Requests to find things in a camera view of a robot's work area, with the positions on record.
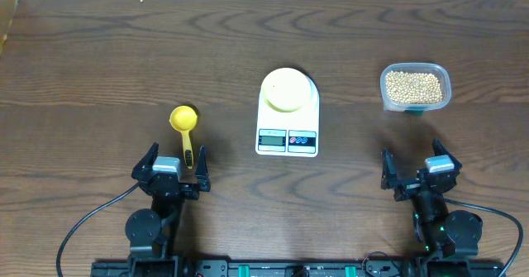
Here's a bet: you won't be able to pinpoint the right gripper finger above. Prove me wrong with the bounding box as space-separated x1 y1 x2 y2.
380 148 398 189
432 138 462 170

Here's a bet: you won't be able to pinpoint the yellow measuring scoop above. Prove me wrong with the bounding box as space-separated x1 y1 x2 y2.
169 106 198 169

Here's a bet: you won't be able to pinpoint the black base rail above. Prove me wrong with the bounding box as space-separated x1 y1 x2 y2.
89 258 508 277

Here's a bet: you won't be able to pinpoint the clear plastic container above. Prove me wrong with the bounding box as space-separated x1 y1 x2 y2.
380 63 452 114

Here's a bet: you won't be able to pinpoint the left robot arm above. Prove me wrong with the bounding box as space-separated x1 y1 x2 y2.
125 143 211 276

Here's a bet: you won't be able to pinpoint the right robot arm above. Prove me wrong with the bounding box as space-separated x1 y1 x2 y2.
381 139 483 276

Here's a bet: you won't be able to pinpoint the soybeans in container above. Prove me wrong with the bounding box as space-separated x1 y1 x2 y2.
385 71 443 104

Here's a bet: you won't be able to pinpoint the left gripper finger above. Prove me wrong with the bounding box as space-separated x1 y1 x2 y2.
136 142 159 172
195 146 211 192

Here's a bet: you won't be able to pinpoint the yellow plastic bowl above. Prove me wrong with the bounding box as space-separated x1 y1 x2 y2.
261 68 312 112

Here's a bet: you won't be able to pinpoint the white digital kitchen scale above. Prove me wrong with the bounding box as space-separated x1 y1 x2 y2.
255 74 320 157

